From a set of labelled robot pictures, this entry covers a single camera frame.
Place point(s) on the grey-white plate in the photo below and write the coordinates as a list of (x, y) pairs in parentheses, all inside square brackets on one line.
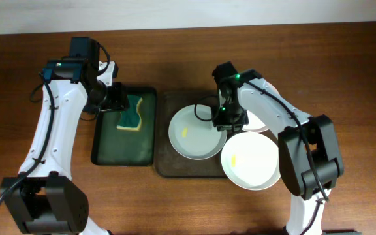
[(193, 136)]

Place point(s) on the white plate with stain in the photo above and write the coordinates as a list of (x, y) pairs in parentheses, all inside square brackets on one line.
[(251, 161)]

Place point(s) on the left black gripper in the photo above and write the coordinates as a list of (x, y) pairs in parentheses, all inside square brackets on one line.
[(121, 102)]

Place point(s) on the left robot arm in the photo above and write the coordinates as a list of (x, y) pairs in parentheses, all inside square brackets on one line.
[(42, 198)]

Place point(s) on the pink-white plate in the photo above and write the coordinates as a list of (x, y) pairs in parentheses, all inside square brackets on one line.
[(254, 123)]

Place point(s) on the dark brown tray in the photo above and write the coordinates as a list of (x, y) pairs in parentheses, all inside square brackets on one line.
[(167, 162)]

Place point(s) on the green tray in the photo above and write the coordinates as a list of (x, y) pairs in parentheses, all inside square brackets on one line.
[(117, 147)]

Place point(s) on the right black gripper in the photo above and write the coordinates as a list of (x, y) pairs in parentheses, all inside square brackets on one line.
[(222, 125)]

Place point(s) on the green yellow sponge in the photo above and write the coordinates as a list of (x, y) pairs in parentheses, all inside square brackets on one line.
[(130, 120)]

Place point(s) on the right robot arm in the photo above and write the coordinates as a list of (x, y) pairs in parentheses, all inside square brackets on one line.
[(310, 161)]

